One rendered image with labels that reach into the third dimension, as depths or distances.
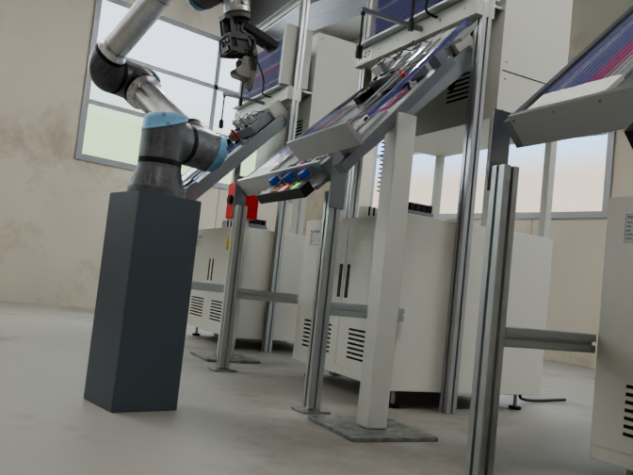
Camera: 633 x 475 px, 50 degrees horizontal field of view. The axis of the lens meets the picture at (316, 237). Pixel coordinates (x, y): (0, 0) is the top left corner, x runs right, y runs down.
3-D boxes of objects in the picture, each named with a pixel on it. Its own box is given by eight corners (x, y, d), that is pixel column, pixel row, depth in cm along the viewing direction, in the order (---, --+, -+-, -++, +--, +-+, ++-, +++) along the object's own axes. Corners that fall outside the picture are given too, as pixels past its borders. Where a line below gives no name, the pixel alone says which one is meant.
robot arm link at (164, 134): (127, 156, 181) (134, 106, 182) (167, 167, 192) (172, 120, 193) (156, 155, 174) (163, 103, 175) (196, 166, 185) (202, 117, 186)
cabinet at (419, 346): (387, 410, 210) (406, 212, 215) (289, 373, 272) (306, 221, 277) (539, 412, 241) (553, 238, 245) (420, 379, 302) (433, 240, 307)
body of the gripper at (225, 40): (219, 60, 193) (215, 19, 193) (246, 62, 198) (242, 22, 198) (232, 52, 187) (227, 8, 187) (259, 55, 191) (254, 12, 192)
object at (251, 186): (330, 181, 204) (316, 161, 202) (247, 196, 263) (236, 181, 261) (332, 179, 205) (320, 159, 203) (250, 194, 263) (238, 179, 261)
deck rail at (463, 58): (333, 181, 203) (322, 163, 201) (330, 181, 204) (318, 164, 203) (478, 60, 230) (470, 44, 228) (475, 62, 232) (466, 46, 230)
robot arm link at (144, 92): (180, 171, 186) (96, 82, 216) (219, 182, 198) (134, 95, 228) (202, 135, 183) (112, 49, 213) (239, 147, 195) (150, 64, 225)
